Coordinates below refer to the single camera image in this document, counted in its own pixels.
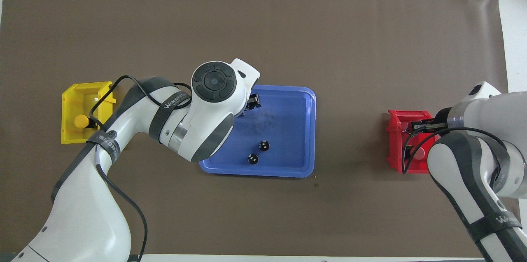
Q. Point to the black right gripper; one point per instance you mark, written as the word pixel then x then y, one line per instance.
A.
pixel 439 124

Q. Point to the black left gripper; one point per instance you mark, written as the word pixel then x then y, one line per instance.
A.
pixel 254 101

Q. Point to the red push button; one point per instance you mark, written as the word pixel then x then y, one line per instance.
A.
pixel 420 154

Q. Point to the yellow push button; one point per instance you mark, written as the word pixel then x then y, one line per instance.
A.
pixel 81 121

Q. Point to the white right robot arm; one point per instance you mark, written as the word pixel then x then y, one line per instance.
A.
pixel 486 150

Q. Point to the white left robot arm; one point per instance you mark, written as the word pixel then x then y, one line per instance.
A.
pixel 206 113

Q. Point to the red plastic bin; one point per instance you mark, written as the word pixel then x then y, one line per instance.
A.
pixel 397 142

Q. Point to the black cylindrical capacitor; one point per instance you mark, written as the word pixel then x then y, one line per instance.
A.
pixel 253 159
pixel 264 145

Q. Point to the blue plastic tray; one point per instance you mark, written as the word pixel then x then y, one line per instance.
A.
pixel 284 130

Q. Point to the brown table mat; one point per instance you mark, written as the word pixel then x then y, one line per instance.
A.
pixel 329 39

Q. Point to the yellow plastic bin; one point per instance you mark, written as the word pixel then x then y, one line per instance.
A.
pixel 72 101

